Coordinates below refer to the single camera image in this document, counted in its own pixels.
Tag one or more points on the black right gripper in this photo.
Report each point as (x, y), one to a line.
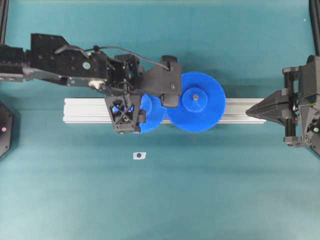
(303, 88)

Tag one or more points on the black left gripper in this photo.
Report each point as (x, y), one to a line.
(118, 78)

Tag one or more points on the small blue plastic gear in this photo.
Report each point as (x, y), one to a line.
(155, 113)

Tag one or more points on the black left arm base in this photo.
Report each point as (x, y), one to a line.
(6, 127)

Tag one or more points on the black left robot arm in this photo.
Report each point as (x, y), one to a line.
(52, 59)

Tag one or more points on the large blue plastic gear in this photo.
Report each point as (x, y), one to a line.
(203, 114)

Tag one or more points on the white marker sticker black dot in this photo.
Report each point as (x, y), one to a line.
(139, 155)

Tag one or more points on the silver aluminium extrusion rail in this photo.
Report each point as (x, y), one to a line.
(94, 111)

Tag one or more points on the black frame post right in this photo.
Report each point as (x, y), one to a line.
(314, 13)

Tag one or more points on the black frame post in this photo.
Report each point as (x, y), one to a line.
(4, 9)
(314, 13)

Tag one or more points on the black frame post left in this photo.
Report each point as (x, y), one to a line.
(4, 9)

